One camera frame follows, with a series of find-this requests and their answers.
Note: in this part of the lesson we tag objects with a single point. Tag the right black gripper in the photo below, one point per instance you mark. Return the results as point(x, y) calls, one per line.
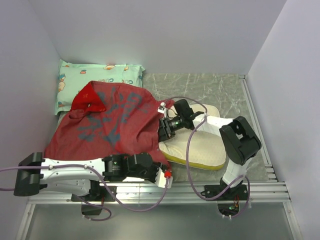
point(165, 131)

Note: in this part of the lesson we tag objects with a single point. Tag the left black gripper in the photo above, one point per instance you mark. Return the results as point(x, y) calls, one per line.
point(161, 165)

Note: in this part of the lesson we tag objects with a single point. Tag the cream yellow foam pillow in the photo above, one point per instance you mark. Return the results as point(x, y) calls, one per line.
point(206, 150)

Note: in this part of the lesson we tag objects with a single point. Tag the red patterned pillowcase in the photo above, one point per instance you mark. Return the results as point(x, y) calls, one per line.
point(107, 119)

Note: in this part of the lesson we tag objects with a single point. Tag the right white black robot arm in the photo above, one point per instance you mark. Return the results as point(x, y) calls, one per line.
point(239, 139)

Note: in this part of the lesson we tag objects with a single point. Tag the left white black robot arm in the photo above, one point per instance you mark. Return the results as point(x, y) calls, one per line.
point(82, 178)

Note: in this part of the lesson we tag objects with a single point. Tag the mint green cartoon pillow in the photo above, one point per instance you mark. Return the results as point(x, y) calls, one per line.
point(73, 77)

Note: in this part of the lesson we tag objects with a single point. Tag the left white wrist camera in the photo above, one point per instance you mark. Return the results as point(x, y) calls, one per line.
point(164, 179)

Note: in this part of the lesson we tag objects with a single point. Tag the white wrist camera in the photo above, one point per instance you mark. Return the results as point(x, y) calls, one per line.
point(164, 179)
point(162, 108)

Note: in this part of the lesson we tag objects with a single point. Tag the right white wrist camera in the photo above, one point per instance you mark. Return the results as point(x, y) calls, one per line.
point(162, 108)

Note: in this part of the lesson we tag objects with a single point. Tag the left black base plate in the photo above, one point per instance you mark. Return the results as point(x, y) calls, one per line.
point(93, 204)

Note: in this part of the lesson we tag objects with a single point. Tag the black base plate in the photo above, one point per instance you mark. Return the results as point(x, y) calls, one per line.
point(93, 204)
point(238, 195)

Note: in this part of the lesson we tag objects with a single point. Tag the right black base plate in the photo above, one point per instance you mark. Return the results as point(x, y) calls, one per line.
point(238, 195)

